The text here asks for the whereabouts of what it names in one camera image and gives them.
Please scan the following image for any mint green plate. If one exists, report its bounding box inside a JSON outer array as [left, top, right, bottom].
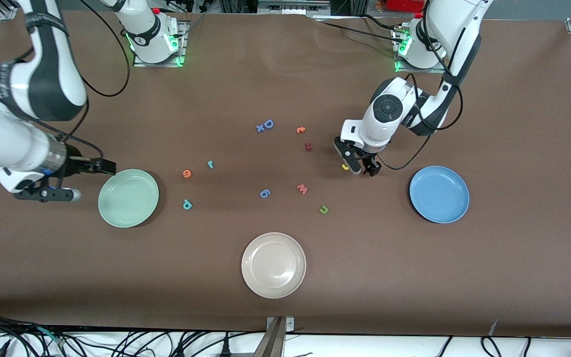
[[98, 169, 160, 229]]

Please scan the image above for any blue plate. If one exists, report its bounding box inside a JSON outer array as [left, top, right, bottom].
[[409, 166, 470, 224]]

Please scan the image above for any beige plate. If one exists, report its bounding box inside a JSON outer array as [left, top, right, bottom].
[[241, 232, 307, 299]]

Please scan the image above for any red box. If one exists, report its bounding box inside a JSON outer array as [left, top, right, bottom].
[[385, 0, 426, 13]]

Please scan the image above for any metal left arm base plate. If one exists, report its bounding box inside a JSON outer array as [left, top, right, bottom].
[[395, 29, 448, 74]]

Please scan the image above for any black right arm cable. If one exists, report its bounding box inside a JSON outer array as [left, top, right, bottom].
[[0, 0, 131, 172]]

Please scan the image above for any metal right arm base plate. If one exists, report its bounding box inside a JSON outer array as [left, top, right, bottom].
[[133, 20, 188, 68]]

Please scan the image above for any black cable on table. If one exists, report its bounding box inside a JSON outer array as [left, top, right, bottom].
[[310, 14, 402, 44]]

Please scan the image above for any teal cable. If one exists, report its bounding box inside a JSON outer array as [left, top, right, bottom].
[[35, 326, 66, 346]]

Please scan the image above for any thin grey cable on table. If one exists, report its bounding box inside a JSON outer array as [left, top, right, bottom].
[[179, 12, 208, 38]]

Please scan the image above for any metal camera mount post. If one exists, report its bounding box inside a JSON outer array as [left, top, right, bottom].
[[253, 316, 295, 357]]

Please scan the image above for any looped black cable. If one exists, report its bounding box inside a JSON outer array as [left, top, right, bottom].
[[480, 336, 504, 357]]

